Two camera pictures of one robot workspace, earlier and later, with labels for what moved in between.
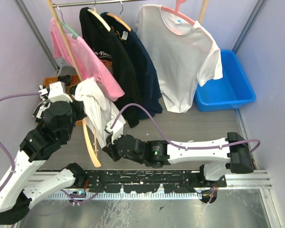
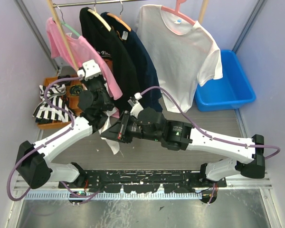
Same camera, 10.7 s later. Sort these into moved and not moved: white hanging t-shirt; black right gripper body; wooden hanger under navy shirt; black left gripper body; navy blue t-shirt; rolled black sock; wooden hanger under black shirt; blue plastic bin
Moved: black left gripper body; black right gripper body
Not moved: navy blue t-shirt; wooden hanger under black shirt; white hanging t-shirt; wooden hanger under navy shirt; rolled black sock; blue plastic bin
